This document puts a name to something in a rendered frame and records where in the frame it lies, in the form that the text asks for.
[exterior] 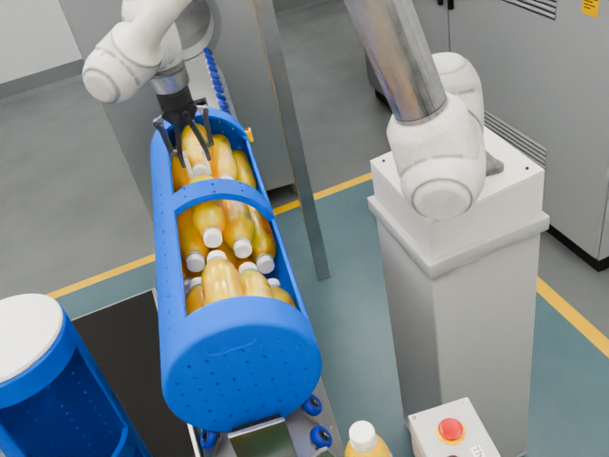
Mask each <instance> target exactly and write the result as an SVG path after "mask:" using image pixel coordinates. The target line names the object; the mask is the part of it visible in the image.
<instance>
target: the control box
mask: <svg viewBox="0 0 609 457"><path fill-rule="evenodd" d="M446 418H454V419H456V420H458V421H460V422H461V424H462V426H463V434H462V435H461V436H460V437H459V438H458V439H456V440H447V439H445V438H443V437H442V436H441V435H440V433H439V424H440V422H441V421H442V420H444V419H446ZM409 424H410V430H411V443H412V449H413V453H414V455H415V457H449V456H450V455H456V456H458V457H479V456H480V455H481V453H482V455H481V457H500V455H499V453H498V450H497V449H496V447H495V445H494V443H493V442H492V441H491V439H490V437H489V435H488V433H487V431H486V429H485V427H484V425H483V424H482V422H481V421H480V419H479V417H478V415H477V413H476V411H475V409H474V408H473V406H472V404H471V402H470V401H469V399H468V397H466V398H462V399H459V400H457V401H454V402H451V403H448V404H443V405H440V406H437V407H434V408H431V409H429V410H426V411H422V412H419V413H415V414H412V415H409ZM476 449H478V450H476ZM473 450H476V451H473ZM479 450H480V451H479ZM479 452H481V453H479ZM476 453H478V454H476Z"/></svg>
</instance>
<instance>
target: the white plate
mask: <svg viewBox="0 0 609 457"><path fill-rule="evenodd" d="M62 325H63V311H62V309H61V307H60V306H59V304H58V303H57V302H56V301H55V300H54V299H53V298H51V297H49V296H45V295H40V294H24V295H18V296H14V297H9V298H6V299H3V300H0V383H2V382H4V381H7V380H9V379H11V378H13V377H15V376H17V375H18V374H20V373H22V372H23V371H24V370H26V369H27V368H29V367H30V366H31V365H33V364H34V363H35V362H36V361H38V360H39V359H40V358H41V357H42V356H43V355H44V354H45V353H46V352H47V351H48V349H49V348H50V347H51V346H52V344H53V342H54V341H55V339H56V338H57V336H58V335H59V333H60V331H61V328H62Z"/></svg>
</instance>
